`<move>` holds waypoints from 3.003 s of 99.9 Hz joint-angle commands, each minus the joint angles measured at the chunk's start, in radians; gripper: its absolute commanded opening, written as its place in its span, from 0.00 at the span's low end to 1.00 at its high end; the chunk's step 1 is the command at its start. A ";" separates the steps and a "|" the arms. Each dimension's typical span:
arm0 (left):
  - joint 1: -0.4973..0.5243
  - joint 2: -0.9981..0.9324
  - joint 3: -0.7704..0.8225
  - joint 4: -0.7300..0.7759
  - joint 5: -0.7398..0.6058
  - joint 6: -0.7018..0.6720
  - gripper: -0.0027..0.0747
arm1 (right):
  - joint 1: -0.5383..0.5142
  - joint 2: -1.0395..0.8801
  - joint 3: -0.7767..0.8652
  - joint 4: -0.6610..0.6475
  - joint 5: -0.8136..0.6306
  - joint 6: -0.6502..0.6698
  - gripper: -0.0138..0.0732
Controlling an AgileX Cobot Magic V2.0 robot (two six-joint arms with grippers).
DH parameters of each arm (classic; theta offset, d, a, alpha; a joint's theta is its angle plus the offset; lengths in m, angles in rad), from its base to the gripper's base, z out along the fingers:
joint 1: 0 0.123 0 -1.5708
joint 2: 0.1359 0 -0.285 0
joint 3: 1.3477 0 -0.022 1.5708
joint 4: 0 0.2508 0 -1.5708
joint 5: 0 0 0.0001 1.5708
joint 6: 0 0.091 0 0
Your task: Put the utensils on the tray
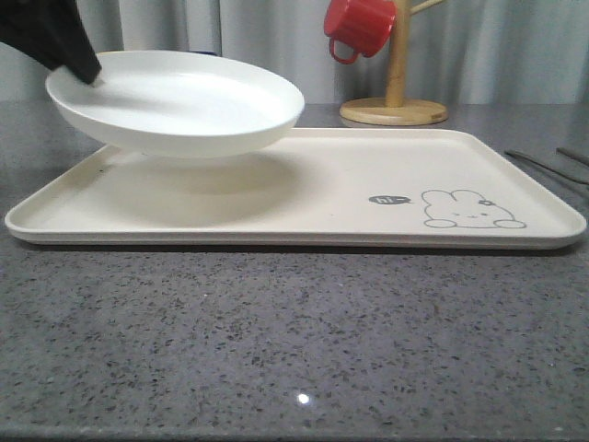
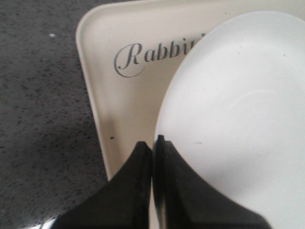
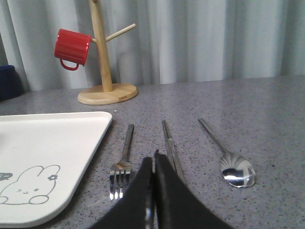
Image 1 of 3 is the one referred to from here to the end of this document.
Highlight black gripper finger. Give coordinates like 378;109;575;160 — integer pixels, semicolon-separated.
1;0;101;85

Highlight white round plate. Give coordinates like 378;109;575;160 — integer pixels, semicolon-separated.
45;51;305;158

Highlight silver metal spoon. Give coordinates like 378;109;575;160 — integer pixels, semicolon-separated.
504;150;588;186

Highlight red mug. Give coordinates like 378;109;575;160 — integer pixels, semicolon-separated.
323;0;397;64

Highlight cream rabbit serving tray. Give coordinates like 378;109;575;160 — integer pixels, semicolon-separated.
5;128;587;250

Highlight wooden mug tree stand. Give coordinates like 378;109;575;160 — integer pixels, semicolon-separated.
340;0;448;126

